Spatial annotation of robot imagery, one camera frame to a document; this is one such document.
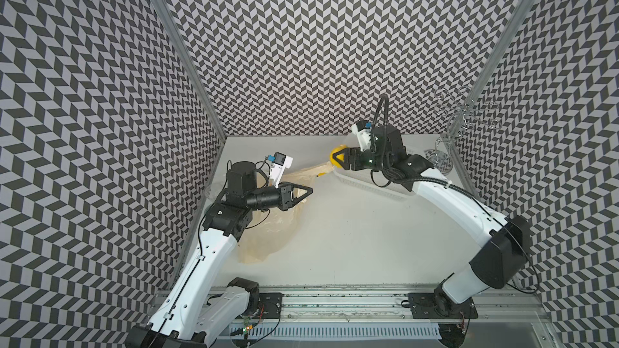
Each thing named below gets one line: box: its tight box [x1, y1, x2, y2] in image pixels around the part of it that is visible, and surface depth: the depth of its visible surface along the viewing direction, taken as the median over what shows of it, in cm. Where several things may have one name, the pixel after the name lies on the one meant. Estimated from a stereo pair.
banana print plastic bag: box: [237, 161, 336, 265], surface depth 73 cm
